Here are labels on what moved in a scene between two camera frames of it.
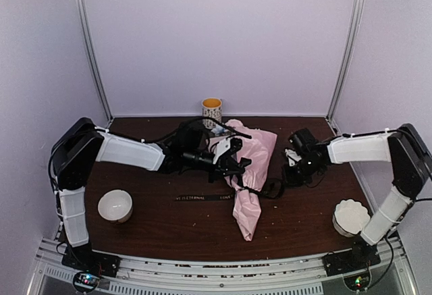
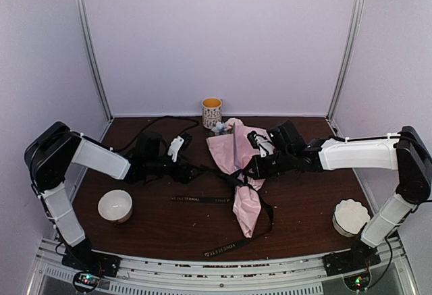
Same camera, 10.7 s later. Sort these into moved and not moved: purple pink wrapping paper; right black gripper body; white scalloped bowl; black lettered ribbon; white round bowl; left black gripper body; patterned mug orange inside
Moved: left black gripper body; right black gripper body; black lettered ribbon
Not moved: patterned mug orange inside; purple pink wrapping paper; white scalloped bowl; white round bowl
